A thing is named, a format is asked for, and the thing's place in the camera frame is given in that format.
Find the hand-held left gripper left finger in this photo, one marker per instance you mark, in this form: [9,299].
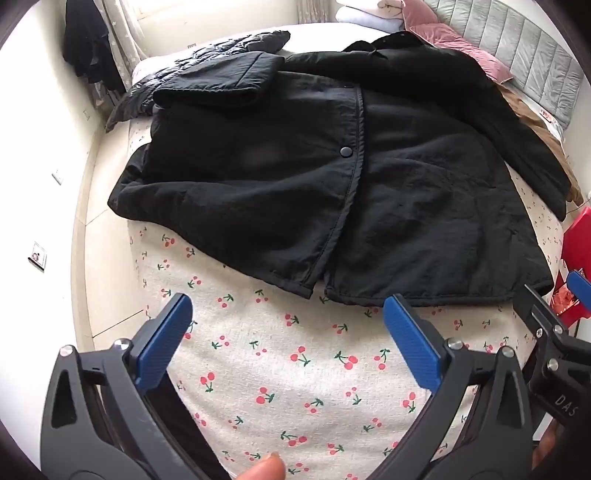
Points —
[166,341]

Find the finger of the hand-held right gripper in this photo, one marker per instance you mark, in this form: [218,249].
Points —
[581,286]
[540,314]

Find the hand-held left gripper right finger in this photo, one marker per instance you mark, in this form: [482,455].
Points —
[411,341]

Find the dark hanging clothes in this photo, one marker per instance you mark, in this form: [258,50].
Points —
[87,41]

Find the person's right hand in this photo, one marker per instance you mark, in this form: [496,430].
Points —
[544,454]

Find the person's left hand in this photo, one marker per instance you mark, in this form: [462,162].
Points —
[263,468]

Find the red plastic stool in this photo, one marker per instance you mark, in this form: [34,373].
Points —
[577,240]

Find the cherry print bed sheet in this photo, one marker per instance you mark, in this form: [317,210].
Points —
[286,369]

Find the brown garment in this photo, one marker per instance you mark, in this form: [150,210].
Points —
[535,120]

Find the black puffer jacket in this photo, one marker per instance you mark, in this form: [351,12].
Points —
[138,97]

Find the grey quilted headboard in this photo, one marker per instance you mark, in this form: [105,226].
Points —
[521,41]

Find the pink velvet pillow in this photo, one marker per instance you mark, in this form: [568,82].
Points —
[418,11]
[461,50]

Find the folded blue blanket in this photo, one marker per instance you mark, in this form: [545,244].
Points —
[364,18]

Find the folded pale pink blanket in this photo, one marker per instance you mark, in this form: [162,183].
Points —
[391,7]

